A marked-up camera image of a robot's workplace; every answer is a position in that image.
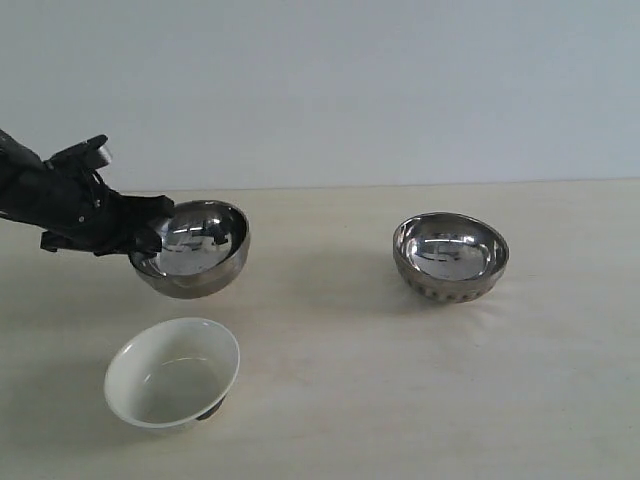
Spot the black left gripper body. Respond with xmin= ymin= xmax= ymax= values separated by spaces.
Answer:
xmin=40 ymin=160 xmax=130 ymax=256

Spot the smooth steel bowl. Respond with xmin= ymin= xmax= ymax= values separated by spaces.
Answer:
xmin=129 ymin=200 xmax=251 ymax=300

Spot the white ceramic bowl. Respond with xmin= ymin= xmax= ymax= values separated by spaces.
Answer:
xmin=103 ymin=317 xmax=241 ymax=434

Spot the ribbed steel bowl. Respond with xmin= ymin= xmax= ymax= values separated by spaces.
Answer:
xmin=392 ymin=212 xmax=510 ymax=304

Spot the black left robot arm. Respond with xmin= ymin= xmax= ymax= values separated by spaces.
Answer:
xmin=1 ymin=131 xmax=175 ymax=257

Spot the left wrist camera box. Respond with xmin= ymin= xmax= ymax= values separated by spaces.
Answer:
xmin=46 ymin=134 xmax=112 ymax=171

